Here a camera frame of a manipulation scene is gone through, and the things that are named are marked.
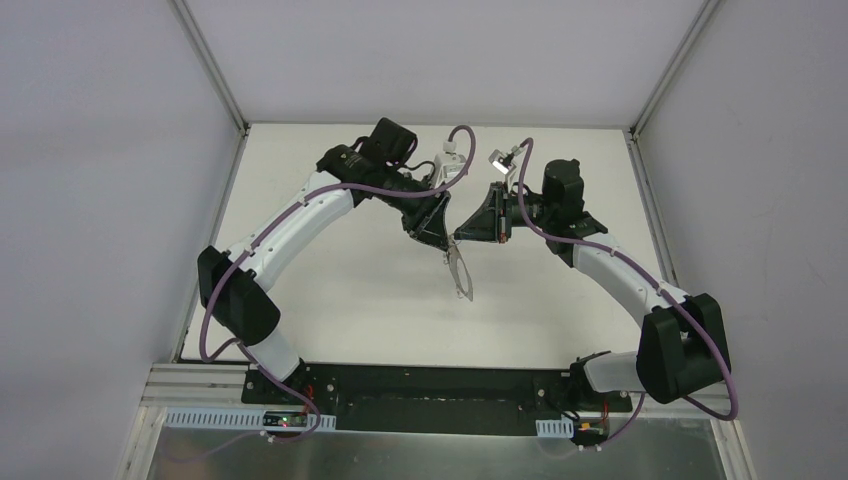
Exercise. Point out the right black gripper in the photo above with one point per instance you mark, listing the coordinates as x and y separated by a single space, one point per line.
499 213

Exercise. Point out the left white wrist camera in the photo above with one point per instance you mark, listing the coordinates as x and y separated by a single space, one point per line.
447 166

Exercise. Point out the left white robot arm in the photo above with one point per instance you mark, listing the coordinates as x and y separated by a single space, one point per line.
234 283

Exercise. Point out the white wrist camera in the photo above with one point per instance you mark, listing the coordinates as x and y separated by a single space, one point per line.
447 166
508 164

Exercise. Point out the left white cable duct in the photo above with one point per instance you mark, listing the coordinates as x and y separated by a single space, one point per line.
284 421

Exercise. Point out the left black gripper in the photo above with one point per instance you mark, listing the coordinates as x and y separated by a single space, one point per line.
424 210

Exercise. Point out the right white cable duct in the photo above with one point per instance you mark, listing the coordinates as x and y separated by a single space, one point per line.
562 428

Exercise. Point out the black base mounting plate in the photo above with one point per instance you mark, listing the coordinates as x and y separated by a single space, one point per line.
437 400

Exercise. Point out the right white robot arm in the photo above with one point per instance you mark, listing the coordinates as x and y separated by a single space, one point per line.
682 346

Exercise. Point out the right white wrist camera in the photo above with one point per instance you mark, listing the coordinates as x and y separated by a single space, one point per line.
508 164

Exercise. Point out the white cable duct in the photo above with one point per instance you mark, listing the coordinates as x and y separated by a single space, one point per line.
284 421
562 428

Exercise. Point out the aluminium frame rail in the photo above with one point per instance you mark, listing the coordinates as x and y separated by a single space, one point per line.
203 385

